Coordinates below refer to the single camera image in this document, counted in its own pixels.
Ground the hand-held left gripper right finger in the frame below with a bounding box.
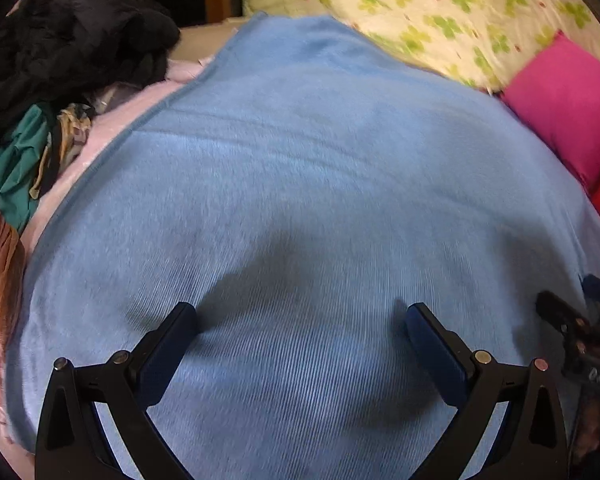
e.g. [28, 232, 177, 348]
[404, 302, 571, 480]

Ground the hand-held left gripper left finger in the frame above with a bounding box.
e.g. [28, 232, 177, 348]
[34, 301, 201, 480]

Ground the pink pillow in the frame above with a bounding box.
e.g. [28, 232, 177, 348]
[500, 30, 600, 191]

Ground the blue blanket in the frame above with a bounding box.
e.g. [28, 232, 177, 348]
[5, 14, 600, 480]

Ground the teal garment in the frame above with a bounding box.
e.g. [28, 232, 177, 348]
[0, 102, 56, 231]

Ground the olive patterned cloth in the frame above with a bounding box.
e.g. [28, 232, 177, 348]
[30, 102, 98, 196]

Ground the pale bed sheet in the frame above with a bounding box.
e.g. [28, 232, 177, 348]
[15, 57, 213, 241]

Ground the beige mattress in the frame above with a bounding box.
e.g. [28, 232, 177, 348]
[167, 17, 253, 66]

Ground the black clothes pile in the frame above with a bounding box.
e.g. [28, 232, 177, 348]
[0, 0, 181, 156]

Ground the clover print quilt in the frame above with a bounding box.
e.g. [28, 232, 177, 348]
[243, 0, 600, 96]

